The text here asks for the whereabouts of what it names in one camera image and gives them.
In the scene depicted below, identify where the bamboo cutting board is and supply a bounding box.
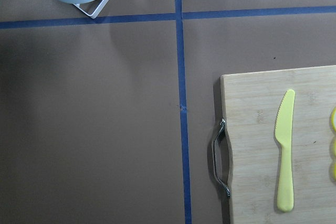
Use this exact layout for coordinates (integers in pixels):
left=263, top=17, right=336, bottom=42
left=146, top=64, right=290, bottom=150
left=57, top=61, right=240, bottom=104
left=221, top=66, right=335, bottom=223

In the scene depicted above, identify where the yellow plastic knife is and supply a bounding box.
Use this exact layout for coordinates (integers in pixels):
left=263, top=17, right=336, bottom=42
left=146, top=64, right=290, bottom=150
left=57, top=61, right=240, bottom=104
left=275, top=89, right=296, bottom=212

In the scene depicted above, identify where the lemon slice top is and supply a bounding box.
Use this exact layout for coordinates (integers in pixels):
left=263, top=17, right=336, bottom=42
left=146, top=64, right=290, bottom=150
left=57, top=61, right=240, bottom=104
left=330, top=107, right=336, bottom=132

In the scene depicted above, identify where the lemon slice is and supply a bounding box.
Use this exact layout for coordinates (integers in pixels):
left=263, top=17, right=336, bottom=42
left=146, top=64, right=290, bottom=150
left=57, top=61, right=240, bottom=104
left=330, top=107, right=336, bottom=132
left=330, top=161, right=336, bottom=182

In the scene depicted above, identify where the lemon slice bottom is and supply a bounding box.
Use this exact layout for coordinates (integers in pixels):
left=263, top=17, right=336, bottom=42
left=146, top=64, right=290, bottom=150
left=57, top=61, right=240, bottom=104
left=330, top=161, right=336, bottom=182

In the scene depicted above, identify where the white wire cup rack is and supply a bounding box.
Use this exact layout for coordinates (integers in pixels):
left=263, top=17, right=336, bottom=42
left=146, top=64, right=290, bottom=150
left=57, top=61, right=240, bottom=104
left=67, top=0, right=109, bottom=19

